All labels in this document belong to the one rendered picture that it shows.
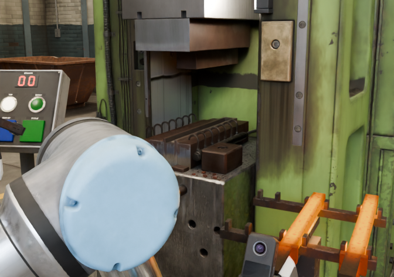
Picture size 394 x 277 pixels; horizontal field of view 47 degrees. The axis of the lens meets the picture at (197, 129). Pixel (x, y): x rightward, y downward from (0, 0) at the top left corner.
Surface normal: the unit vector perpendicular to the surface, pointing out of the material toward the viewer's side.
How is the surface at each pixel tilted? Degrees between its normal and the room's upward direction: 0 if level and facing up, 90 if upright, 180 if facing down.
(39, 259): 105
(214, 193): 90
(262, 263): 63
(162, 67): 90
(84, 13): 90
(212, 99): 90
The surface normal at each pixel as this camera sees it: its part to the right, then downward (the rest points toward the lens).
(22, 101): -0.09, -0.30
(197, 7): -0.51, 0.18
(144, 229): 0.56, 0.11
